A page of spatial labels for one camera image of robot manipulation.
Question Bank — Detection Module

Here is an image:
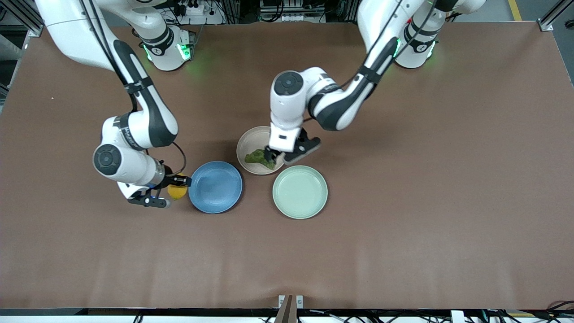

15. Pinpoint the green lettuce leaf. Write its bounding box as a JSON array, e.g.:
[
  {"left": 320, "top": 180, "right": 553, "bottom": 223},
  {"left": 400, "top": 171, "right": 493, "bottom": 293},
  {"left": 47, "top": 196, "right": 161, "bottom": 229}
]
[{"left": 244, "top": 149, "right": 276, "bottom": 170}]

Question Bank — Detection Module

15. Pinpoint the beige round plate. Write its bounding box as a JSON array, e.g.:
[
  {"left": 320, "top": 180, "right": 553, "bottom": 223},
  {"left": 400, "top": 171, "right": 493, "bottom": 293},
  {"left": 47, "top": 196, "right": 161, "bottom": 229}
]
[{"left": 236, "top": 126, "right": 287, "bottom": 175}]

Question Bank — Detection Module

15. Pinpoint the blue round plate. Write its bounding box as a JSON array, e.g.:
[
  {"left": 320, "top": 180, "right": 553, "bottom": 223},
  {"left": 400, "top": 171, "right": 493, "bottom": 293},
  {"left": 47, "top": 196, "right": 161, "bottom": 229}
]
[{"left": 188, "top": 161, "right": 243, "bottom": 214}]

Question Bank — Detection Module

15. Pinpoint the pale green round plate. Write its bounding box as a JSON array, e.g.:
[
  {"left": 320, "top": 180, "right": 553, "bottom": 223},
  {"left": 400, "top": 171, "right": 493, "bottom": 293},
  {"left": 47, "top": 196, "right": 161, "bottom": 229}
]
[{"left": 272, "top": 165, "right": 328, "bottom": 220}]

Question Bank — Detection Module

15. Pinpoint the brown table covering sheet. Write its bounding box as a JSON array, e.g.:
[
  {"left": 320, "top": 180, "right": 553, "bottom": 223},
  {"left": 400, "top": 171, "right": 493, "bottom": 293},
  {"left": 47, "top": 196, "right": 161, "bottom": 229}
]
[{"left": 0, "top": 22, "right": 574, "bottom": 310}]

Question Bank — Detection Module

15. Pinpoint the black table edge strip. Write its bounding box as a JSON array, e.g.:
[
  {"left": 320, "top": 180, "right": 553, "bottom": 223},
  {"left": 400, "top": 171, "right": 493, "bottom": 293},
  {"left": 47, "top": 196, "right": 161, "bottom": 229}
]
[{"left": 0, "top": 308, "right": 574, "bottom": 317}]

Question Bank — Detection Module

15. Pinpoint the black electronics rack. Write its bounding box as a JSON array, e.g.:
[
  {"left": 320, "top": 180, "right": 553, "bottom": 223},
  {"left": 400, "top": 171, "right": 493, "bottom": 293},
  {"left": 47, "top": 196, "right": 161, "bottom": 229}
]
[{"left": 259, "top": 0, "right": 326, "bottom": 23}]

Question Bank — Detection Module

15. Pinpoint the white power strip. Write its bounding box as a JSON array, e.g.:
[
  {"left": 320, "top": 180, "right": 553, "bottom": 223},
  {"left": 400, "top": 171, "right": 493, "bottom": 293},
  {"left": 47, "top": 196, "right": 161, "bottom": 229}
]
[{"left": 173, "top": 0, "right": 208, "bottom": 16}]

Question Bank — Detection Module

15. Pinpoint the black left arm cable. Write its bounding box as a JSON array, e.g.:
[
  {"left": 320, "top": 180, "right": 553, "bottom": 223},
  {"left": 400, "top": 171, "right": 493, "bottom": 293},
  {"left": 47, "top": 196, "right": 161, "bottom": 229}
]
[{"left": 303, "top": 0, "right": 438, "bottom": 124}]

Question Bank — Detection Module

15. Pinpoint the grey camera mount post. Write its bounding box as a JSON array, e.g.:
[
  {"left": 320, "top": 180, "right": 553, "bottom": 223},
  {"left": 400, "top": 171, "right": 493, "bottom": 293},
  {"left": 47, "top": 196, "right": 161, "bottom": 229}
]
[{"left": 274, "top": 295, "right": 297, "bottom": 323}]

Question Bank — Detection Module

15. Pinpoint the aluminium frame post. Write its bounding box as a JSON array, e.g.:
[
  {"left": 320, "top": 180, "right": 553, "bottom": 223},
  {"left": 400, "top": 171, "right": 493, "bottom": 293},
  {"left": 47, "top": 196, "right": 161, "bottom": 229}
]
[
  {"left": 539, "top": 0, "right": 574, "bottom": 32},
  {"left": 9, "top": 0, "right": 45, "bottom": 37}
]

